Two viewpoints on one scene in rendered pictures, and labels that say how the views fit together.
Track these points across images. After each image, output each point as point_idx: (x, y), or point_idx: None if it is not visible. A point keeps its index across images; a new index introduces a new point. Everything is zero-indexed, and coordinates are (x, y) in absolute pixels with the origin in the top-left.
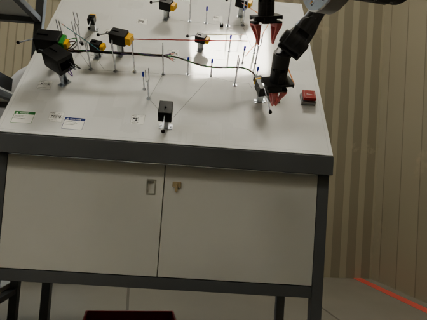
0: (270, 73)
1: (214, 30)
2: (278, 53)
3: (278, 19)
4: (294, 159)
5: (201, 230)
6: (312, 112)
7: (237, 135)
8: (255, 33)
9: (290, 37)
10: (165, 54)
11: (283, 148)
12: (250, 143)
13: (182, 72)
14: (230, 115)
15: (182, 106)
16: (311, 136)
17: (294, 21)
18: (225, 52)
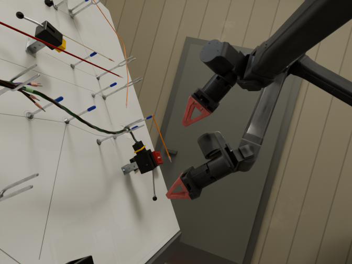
0: (200, 176)
1: (39, 7)
2: (231, 166)
3: (100, 24)
4: (167, 251)
5: None
6: (157, 175)
7: (129, 245)
8: (188, 111)
9: (255, 160)
10: (18, 83)
11: (160, 241)
12: (141, 251)
13: (17, 107)
14: (112, 208)
15: (47, 212)
16: (166, 211)
17: (112, 36)
18: (69, 67)
